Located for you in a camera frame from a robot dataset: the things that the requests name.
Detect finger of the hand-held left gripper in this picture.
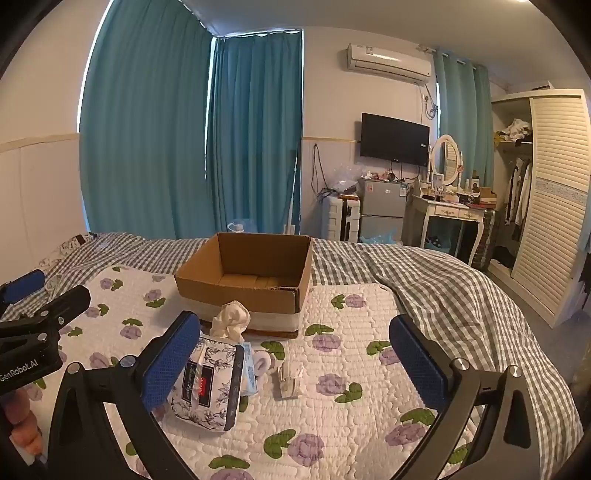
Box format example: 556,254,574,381
18,285,92,334
0,270,47,306

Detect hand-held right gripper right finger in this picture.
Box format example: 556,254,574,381
389,315,541,480

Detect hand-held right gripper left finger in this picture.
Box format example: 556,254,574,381
48,311,201,480

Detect floral tissue packet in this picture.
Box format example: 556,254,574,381
166,336,246,433

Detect cream sock ball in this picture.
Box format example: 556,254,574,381
210,300,251,342

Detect blue white packet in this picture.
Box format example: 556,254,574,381
239,342,258,397

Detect brown cardboard box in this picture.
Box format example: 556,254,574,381
174,232,314,341

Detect white tagged sock pair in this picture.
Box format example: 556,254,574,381
274,361,304,401

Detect person's left hand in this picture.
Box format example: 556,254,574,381
0,388,44,457

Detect patterned pillow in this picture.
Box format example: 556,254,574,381
39,233,100,268

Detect purple floral quilted mat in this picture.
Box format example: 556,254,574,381
28,265,481,480

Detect blue plastic bag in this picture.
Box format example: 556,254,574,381
360,229,398,246

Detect dark suitcase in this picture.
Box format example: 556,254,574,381
471,208,502,271

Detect white dressing table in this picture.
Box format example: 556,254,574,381
404,193,497,269

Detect grey small fridge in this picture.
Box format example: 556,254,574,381
357,178,411,243

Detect white suitcase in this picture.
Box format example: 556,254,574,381
322,194,361,241

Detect wide teal curtain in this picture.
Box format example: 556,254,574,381
79,0,215,241

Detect white mop pole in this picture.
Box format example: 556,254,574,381
281,143,301,236

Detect clear plastic bag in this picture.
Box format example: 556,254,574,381
330,164,363,195

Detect hanging clothes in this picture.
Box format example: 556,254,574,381
503,157,533,227

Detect white oval mirror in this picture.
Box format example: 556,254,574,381
429,135,464,188

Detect cream slatted wardrobe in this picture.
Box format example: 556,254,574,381
489,88,591,328

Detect medium teal curtain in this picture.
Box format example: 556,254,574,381
210,34,304,237

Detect narrow teal curtain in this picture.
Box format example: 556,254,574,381
434,51,495,191

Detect pile of folded clothes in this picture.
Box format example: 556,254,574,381
494,119,533,143

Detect white air conditioner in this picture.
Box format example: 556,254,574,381
347,43,432,85

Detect black wall cables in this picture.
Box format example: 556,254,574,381
311,144,333,200

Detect black wall television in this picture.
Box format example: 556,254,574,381
360,113,430,168

